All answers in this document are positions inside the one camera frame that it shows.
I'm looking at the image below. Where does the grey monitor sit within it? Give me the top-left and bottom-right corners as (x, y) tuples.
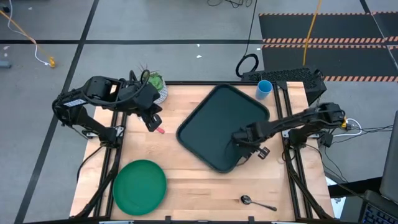
(379, 109), (398, 205)

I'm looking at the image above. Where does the black looped cable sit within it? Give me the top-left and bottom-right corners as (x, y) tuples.
(235, 0), (259, 78)

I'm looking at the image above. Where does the black power cable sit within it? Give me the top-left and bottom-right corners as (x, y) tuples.
(323, 146), (349, 184)
(329, 124), (394, 144)

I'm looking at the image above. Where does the orange cable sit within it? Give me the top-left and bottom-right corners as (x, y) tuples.
(0, 9), (56, 68)

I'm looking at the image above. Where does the white paper sheet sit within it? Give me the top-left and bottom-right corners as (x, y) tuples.
(325, 183), (346, 218)

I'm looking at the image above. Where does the laptop keyboard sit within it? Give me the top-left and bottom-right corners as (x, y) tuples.
(359, 189), (398, 224)

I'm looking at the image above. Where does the dark green tray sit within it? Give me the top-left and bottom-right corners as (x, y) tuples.
(175, 83), (271, 174)

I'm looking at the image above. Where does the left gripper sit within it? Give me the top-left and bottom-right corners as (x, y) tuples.
(124, 81), (163, 115)

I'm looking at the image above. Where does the white cable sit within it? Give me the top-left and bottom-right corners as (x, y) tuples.
(333, 118), (363, 138)
(6, 0), (50, 66)

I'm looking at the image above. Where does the succulent in patterned pot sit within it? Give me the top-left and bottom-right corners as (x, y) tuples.
(140, 63), (169, 105)

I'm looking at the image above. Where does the black power adapter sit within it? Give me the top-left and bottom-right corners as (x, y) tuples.
(319, 133), (334, 148)

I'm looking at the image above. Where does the black hazard-striped floor mat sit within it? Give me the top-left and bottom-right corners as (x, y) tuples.
(258, 11), (398, 83)

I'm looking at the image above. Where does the black aluminium table frame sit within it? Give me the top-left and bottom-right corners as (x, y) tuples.
(73, 79), (335, 220)

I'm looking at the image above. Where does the metal spoon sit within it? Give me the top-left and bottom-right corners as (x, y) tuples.
(240, 194), (278, 212)

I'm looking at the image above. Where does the green plate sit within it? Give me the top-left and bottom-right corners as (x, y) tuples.
(112, 159), (168, 217)

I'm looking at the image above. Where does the black cable tangle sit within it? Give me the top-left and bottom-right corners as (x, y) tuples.
(206, 0), (253, 9)

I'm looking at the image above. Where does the black perforated box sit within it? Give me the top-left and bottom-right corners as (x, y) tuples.
(241, 67), (328, 105)

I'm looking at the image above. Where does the blue cup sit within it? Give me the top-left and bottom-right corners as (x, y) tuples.
(256, 80), (274, 101)

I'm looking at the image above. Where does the yellow cable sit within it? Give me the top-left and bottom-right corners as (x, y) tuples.
(302, 0), (323, 67)

